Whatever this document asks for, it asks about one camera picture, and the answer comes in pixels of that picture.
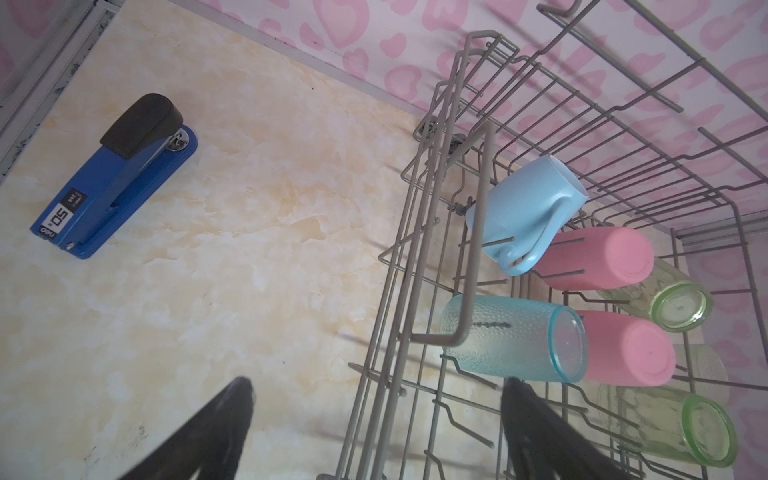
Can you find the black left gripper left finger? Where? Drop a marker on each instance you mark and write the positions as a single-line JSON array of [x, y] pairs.
[[210, 444]]

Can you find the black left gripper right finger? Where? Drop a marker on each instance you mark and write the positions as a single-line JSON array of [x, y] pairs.
[[541, 445]]

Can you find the teal translucent cup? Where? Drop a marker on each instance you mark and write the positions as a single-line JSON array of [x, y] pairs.
[[526, 339]]

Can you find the magenta plastic cup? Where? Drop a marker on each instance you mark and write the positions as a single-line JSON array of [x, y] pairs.
[[627, 351]]

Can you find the bright green translucent cup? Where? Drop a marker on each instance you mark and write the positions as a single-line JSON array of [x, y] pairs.
[[669, 423]]

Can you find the yellow-green translucent cup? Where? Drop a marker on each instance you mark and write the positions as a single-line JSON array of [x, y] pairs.
[[668, 297]]

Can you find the pink plastic cup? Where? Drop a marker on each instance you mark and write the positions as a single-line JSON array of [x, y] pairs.
[[597, 258]]

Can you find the white blue ceramic mug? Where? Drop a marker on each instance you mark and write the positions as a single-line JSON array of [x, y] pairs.
[[526, 211]]

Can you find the olive translucent cup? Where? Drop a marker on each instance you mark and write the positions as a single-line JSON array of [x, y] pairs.
[[703, 363]]

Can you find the blue stapler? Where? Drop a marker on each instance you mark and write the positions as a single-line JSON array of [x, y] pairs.
[[141, 150]]

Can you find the grey wire dish rack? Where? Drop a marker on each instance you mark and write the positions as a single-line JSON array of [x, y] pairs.
[[586, 211]]

